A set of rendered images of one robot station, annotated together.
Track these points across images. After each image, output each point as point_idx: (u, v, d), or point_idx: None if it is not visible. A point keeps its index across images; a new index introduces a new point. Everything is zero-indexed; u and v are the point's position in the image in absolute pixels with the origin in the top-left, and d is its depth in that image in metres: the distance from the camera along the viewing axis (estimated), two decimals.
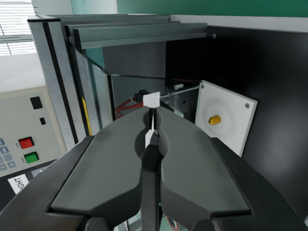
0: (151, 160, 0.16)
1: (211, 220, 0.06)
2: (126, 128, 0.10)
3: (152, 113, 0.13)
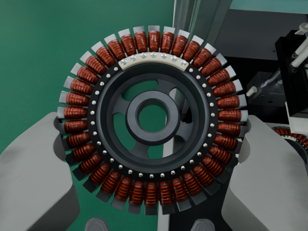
0: None
1: None
2: (36, 139, 0.09)
3: None
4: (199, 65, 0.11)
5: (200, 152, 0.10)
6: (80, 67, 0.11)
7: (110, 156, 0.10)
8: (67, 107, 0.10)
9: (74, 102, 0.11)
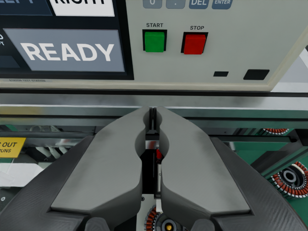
0: None
1: (211, 220, 0.06)
2: (126, 128, 0.10)
3: (152, 113, 0.13)
4: None
5: None
6: (150, 213, 0.42)
7: None
8: (147, 225, 0.40)
9: (148, 223, 0.41)
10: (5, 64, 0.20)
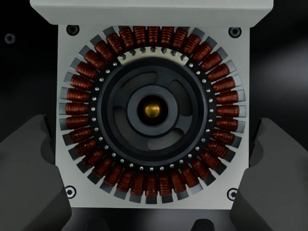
0: None
1: None
2: (23, 143, 0.08)
3: (47, 120, 0.12)
4: (199, 60, 0.11)
5: (198, 147, 0.11)
6: (79, 63, 0.11)
7: (112, 151, 0.11)
8: (68, 104, 0.11)
9: (74, 98, 0.11)
10: None
